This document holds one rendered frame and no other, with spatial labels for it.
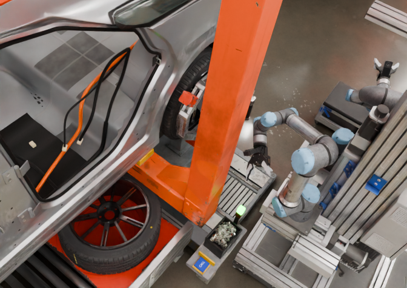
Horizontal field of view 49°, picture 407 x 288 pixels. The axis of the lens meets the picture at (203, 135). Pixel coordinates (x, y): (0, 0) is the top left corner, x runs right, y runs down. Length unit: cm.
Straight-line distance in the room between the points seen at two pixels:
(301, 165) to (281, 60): 272
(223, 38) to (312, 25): 366
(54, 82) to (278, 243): 184
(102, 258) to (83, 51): 129
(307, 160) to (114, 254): 130
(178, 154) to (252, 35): 198
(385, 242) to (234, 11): 164
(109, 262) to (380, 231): 154
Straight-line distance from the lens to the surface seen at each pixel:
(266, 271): 314
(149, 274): 283
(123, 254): 276
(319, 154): 211
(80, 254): 278
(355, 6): 586
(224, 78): 180
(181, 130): 289
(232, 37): 166
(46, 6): 183
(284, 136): 405
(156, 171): 282
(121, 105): 268
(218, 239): 277
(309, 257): 268
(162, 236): 306
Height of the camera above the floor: 305
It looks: 52 degrees down
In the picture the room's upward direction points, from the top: 12 degrees clockwise
